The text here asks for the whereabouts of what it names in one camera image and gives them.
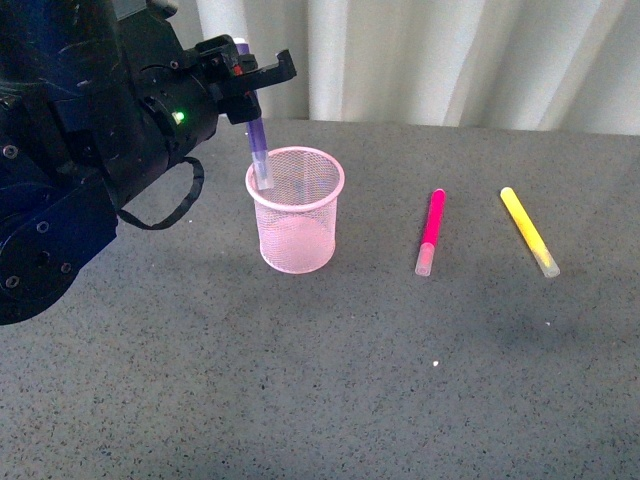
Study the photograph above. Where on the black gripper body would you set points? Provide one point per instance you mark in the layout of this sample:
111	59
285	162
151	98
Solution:
206	73

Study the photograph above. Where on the yellow highlighter pen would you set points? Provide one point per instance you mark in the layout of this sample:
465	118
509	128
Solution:
529	232

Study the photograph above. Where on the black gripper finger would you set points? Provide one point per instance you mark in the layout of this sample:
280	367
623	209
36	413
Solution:
282	71
241	108

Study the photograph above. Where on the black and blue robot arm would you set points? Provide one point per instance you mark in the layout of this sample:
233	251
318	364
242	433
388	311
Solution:
98	100

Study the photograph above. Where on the purple highlighter pen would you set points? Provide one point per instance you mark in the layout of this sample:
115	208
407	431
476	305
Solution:
260	155

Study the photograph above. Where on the pink mesh pen cup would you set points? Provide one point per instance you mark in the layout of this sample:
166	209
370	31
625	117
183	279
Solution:
296	219

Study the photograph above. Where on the white pleated curtain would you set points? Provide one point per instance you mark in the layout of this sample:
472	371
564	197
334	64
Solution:
525	65

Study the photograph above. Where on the pink highlighter pen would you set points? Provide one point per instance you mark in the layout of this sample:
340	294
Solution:
431	232

